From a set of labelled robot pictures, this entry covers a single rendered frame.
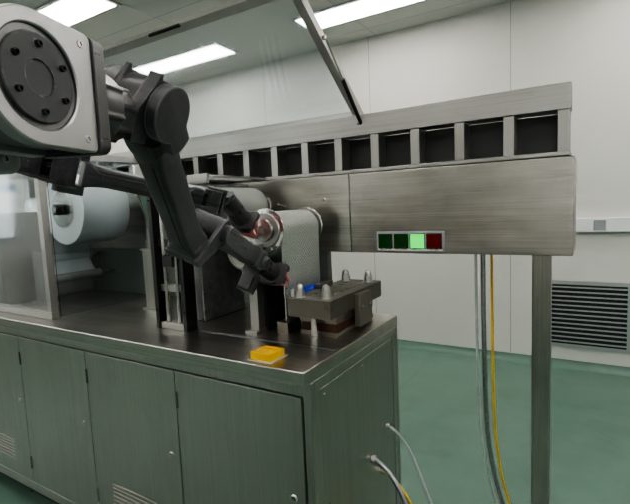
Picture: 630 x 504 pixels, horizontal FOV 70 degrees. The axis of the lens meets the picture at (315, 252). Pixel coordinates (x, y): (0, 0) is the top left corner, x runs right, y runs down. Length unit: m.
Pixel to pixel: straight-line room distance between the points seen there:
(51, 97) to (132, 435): 1.49
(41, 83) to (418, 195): 1.32
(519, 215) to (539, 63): 2.56
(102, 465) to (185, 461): 0.49
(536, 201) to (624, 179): 2.36
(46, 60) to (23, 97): 0.05
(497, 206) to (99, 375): 1.53
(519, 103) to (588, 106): 2.36
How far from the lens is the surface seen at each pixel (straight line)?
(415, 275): 4.16
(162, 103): 0.63
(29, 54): 0.50
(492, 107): 1.61
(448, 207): 1.61
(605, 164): 3.89
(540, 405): 1.87
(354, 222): 1.73
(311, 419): 1.28
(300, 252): 1.61
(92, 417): 2.04
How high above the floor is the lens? 1.32
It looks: 6 degrees down
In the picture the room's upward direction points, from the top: 3 degrees counter-clockwise
